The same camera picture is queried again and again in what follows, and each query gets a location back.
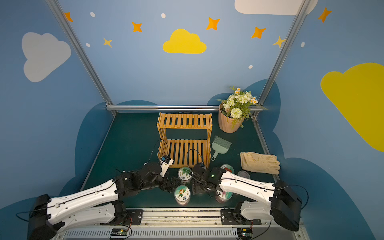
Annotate bamboo two-tier shelf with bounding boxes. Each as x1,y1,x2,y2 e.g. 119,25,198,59
157,113,213,169

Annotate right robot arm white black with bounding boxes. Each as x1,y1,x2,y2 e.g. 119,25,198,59
191,164,303,232

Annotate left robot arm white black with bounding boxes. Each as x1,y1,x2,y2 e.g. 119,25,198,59
27,163,181,240

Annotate large jar orange flower lid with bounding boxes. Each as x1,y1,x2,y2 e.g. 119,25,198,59
174,185,191,206

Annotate large jar green leaf lid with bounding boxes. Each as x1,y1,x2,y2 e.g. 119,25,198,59
178,167,192,185

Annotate large jar purple flower lid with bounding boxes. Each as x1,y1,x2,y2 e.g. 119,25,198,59
215,190,233,204

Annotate large jar red strawberry lid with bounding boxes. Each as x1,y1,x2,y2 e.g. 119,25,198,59
220,164,235,174

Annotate small clear jar upper right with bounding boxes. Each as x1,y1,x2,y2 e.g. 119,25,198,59
237,170,251,179

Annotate beige work gloves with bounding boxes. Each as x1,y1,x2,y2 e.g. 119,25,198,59
240,152,281,175

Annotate pink ribbed flower pot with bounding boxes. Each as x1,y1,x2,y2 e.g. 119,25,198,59
219,103,245,134

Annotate right green circuit board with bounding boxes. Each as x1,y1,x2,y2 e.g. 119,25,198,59
237,228,253,240

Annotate green circuit board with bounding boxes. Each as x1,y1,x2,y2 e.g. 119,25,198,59
237,228,253,240
111,229,129,237

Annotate left green circuit board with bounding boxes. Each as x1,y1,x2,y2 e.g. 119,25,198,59
111,229,129,237

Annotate rear aluminium crossbar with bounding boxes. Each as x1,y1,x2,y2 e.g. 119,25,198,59
106,104,266,112

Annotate white green artificial flowers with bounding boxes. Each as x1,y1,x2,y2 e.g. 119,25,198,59
218,86,266,130

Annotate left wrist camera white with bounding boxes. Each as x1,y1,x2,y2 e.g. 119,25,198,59
159,155,174,177

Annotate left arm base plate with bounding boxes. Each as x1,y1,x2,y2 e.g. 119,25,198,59
101,209,144,227

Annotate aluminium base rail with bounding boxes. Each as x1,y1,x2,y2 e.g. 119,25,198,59
54,208,309,240

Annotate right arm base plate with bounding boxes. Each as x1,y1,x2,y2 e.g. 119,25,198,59
220,208,252,225

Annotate left aluminium frame post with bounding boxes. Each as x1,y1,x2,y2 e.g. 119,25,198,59
46,0,113,109

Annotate aluminium frame post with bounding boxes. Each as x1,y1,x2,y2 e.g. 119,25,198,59
46,0,113,109
259,0,318,107

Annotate right aluminium frame post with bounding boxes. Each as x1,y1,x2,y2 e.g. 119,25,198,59
259,0,318,107

